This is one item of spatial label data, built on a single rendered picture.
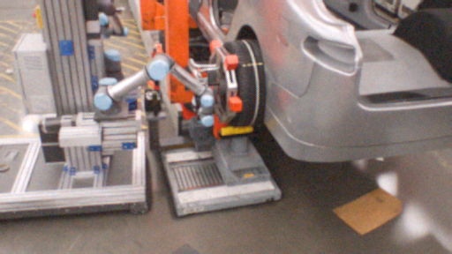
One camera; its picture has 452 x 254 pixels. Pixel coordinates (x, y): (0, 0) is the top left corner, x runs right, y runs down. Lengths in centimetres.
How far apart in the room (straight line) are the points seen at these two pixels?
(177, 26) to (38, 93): 114
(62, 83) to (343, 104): 187
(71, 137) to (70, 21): 74
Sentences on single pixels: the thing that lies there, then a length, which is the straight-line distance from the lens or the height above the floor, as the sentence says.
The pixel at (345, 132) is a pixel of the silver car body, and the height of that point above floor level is 103.
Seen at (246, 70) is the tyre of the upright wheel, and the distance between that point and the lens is 314.
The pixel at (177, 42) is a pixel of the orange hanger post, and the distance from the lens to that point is 362.
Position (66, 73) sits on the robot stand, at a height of 105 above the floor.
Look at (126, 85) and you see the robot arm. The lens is 285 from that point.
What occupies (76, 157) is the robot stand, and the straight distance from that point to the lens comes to 354.
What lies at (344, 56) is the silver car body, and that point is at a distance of 254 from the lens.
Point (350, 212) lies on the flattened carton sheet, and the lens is 365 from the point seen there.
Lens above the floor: 231
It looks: 31 degrees down
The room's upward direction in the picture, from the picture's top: 3 degrees clockwise
